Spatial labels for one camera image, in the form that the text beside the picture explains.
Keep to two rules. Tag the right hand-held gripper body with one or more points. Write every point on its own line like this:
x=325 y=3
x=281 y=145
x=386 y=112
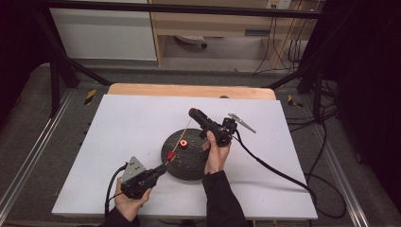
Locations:
x=224 y=134

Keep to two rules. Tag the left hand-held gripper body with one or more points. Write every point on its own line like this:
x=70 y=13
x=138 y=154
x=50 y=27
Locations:
x=138 y=183

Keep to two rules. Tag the thin wooden skewer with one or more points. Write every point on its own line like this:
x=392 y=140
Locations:
x=181 y=137

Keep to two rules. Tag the round black plate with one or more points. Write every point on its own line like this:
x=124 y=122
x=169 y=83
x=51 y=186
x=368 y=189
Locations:
x=189 y=165

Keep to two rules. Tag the person's right hand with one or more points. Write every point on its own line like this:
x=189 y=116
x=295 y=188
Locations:
x=216 y=157

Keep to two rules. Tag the person's left hand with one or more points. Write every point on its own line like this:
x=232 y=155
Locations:
x=129 y=206

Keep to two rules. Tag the cored red hawthorn fruit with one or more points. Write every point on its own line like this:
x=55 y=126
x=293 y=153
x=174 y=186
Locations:
x=180 y=145

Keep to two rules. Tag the wooden table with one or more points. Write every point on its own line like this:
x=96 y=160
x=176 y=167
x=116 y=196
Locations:
x=189 y=90

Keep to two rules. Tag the white table board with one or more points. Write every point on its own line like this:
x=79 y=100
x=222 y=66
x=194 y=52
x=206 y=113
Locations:
x=126 y=126

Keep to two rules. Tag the white power strip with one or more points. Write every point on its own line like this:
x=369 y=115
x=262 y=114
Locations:
x=190 y=39

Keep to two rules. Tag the wooden shelf unit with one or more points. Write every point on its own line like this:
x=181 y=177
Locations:
x=201 y=23

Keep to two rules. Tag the white cabinet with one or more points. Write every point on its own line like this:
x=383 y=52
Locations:
x=104 y=34

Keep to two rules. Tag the dark curtain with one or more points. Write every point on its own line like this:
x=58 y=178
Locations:
x=369 y=78
x=15 y=47

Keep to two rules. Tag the aluminium floor rail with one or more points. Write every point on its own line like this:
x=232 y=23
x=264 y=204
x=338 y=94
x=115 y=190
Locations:
x=34 y=148
x=342 y=176

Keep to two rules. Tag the black metal frame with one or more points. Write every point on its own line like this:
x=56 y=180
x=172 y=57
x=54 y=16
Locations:
x=189 y=8

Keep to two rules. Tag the white wall socket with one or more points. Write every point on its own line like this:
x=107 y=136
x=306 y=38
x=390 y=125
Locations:
x=278 y=3

